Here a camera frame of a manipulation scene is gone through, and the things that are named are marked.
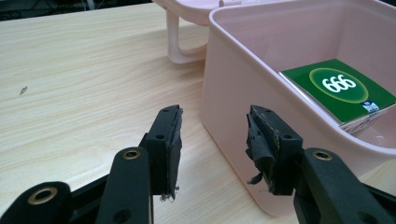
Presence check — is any green medicine box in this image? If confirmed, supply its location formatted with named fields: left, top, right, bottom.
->
left=278, top=58, right=396, bottom=135

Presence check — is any pink box lid with handle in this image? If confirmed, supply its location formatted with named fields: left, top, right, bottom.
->
left=151, top=0, right=260, bottom=65

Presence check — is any pink plastic storage box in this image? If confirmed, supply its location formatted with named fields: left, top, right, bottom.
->
left=201, top=0, right=396, bottom=217

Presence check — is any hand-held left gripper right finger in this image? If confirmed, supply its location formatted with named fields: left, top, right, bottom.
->
left=245, top=105, right=304, bottom=196

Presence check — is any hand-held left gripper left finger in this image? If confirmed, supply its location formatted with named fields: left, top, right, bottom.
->
left=138, top=104, right=184, bottom=203

